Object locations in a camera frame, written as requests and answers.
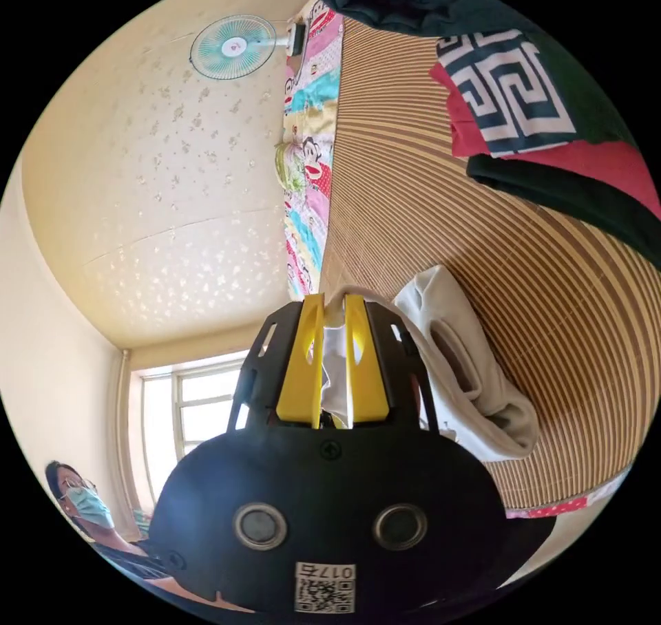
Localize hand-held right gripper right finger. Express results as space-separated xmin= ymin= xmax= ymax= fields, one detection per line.
xmin=344 ymin=293 xmax=390 ymax=426

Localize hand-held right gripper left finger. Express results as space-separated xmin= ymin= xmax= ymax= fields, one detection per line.
xmin=275 ymin=294 xmax=326 ymax=428

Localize white long sleeve shirt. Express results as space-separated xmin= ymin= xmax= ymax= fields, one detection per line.
xmin=321 ymin=265 xmax=538 ymax=463

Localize window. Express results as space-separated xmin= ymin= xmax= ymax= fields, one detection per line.
xmin=129 ymin=359 xmax=250 ymax=503

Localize bed with woven mat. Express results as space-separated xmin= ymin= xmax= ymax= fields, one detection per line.
xmin=282 ymin=0 xmax=640 ymax=520

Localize person's body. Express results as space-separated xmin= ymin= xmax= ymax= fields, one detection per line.
xmin=45 ymin=460 xmax=179 ymax=591

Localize wall fan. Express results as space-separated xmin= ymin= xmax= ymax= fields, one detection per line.
xmin=189 ymin=14 xmax=291 ymax=79

